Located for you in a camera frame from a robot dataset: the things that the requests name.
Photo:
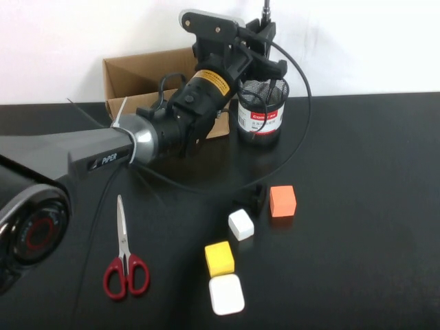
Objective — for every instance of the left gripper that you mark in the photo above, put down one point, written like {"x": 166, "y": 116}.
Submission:
{"x": 220, "y": 62}

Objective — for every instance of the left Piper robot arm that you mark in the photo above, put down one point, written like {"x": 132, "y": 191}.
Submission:
{"x": 51, "y": 151}

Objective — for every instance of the black mesh pen holder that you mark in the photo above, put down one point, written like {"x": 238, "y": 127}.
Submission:
{"x": 264, "y": 120}

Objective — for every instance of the open brown cardboard box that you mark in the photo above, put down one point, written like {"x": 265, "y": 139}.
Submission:
{"x": 137, "y": 75}

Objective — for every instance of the white zip tie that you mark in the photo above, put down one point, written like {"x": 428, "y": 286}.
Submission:
{"x": 119, "y": 113}

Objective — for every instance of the orange foam block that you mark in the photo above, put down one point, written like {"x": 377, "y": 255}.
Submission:
{"x": 282, "y": 203}

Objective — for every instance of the small white foam block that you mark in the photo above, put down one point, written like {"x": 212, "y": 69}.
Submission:
{"x": 240, "y": 225}

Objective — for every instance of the yellow foam block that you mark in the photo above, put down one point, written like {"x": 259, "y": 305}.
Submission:
{"x": 220, "y": 258}

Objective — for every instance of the large white foam block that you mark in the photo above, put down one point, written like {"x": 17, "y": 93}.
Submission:
{"x": 227, "y": 294}

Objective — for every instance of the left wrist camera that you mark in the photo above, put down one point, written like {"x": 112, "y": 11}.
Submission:
{"x": 206, "y": 22}

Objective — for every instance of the black plastic bracket part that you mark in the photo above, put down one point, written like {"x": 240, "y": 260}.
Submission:
{"x": 258, "y": 201}

